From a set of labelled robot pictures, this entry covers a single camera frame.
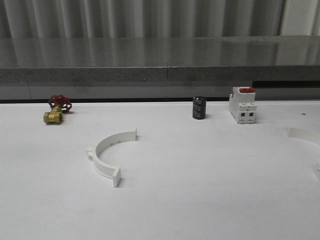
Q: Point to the white half pipe clamp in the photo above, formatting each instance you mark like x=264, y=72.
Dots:
x=312, y=137
x=98, y=154

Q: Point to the brass valve red handwheel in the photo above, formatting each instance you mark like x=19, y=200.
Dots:
x=59, y=104

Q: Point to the grey pleated curtain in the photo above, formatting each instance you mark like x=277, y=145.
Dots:
x=158, y=18

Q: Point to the white circuit breaker red switch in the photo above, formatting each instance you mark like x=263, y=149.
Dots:
x=242, y=104

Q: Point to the grey stone counter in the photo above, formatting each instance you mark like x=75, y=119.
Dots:
x=143, y=69

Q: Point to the black cylindrical capacitor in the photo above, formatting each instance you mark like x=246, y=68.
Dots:
x=199, y=107

